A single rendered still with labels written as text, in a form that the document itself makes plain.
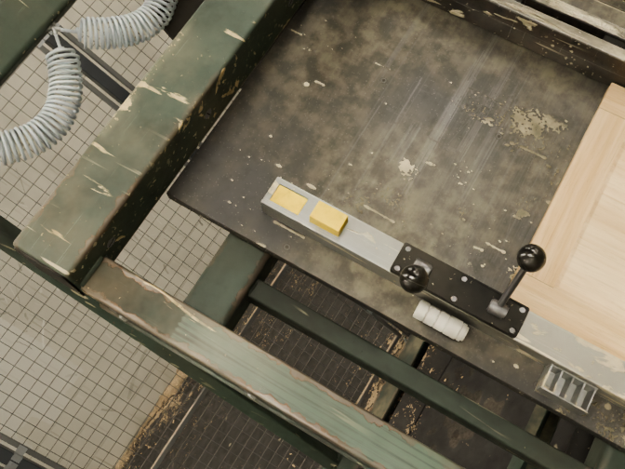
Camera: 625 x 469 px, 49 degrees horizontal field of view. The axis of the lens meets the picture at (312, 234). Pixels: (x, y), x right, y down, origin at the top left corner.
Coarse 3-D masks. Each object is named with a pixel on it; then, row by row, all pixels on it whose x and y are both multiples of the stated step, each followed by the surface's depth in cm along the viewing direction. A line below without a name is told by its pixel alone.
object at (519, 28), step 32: (448, 0) 118; (480, 0) 114; (512, 0) 113; (544, 0) 113; (512, 32) 116; (544, 32) 113; (576, 32) 111; (608, 32) 111; (576, 64) 115; (608, 64) 111
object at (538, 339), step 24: (288, 216) 103; (336, 240) 101; (360, 240) 101; (384, 240) 101; (360, 264) 104; (384, 264) 100; (456, 312) 99; (528, 312) 97; (504, 336) 97; (528, 336) 96; (552, 336) 96; (576, 336) 96; (552, 360) 95; (576, 360) 95; (600, 360) 95; (600, 384) 94; (624, 384) 94; (624, 408) 96
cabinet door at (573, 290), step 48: (624, 96) 113; (624, 144) 110; (576, 192) 106; (624, 192) 107; (576, 240) 103; (624, 240) 104; (528, 288) 101; (576, 288) 101; (624, 288) 101; (624, 336) 98
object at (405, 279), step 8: (416, 264) 89; (424, 264) 98; (408, 272) 87; (416, 272) 87; (424, 272) 88; (400, 280) 88; (408, 280) 87; (416, 280) 87; (424, 280) 87; (408, 288) 87; (416, 288) 87; (424, 288) 88
